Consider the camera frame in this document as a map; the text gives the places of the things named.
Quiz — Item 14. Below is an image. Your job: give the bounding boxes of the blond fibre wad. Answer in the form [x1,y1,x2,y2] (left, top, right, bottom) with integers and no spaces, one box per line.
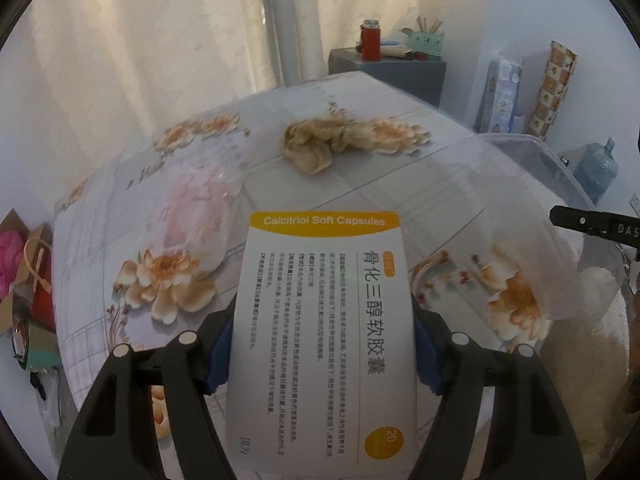
[280,112,373,177]

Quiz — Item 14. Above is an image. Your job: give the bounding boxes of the kraft paper bag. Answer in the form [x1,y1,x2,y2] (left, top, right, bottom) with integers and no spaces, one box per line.
[12,225,55,331]

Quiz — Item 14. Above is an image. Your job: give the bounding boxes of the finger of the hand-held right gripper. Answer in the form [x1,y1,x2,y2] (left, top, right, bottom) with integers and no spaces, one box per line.
[549,204,608,242]

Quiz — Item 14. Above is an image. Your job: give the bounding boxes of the cardboard box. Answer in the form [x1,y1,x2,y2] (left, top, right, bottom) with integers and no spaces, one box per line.
[0,207,56,331]

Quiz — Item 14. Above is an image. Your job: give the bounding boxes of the pink fluffy item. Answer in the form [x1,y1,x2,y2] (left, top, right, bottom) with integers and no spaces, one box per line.
[0,232,27,301]

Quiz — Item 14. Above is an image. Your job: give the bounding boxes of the blue white carton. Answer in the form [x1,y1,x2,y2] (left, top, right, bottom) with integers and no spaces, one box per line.
[472,57,523,133]

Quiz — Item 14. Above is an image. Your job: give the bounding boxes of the clear plastic wrapper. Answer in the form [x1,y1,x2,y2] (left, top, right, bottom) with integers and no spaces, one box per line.
[165,160,246,281]

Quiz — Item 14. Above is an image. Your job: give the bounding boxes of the green chopstick holder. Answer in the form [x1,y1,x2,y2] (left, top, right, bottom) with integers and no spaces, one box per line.
[407,30,445,58]

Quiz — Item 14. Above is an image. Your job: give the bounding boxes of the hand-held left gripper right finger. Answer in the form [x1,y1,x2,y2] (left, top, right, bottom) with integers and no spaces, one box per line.
[407,305,587,480]

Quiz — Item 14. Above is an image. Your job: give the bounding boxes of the red bottle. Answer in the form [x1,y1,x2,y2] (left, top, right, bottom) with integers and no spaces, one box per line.
[360,20,383,61]

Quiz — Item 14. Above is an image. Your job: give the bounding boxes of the blue water jug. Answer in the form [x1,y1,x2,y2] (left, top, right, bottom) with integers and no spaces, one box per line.
[572,138,620,203]

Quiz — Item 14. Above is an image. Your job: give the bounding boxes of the grey pole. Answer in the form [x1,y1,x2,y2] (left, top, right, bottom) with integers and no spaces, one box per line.
[267,0,313,91]

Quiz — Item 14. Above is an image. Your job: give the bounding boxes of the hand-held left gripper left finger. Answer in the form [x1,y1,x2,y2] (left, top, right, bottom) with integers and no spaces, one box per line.
[56,305,241,480]

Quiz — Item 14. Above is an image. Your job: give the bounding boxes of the white orange medicine box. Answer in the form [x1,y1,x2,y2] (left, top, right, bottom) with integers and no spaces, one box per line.
[223,210,421,473]

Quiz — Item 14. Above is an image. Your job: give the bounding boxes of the teal box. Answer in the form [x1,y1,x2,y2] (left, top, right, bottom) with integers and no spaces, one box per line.
[25,330,61,372]

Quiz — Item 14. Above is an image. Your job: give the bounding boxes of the grey cabinet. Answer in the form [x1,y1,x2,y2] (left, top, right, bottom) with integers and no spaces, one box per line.
[328,47,447,108]

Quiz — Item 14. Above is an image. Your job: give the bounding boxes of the orange patterned roll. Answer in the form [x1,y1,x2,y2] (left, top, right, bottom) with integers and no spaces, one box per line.
[525,40,578,143]

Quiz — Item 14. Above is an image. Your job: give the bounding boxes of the floral tablecloth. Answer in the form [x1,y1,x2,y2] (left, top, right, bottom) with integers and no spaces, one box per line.
[52,70,596,441]

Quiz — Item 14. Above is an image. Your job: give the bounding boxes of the blue white packet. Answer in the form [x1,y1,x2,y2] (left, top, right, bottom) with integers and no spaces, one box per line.
[381,36,413,58]

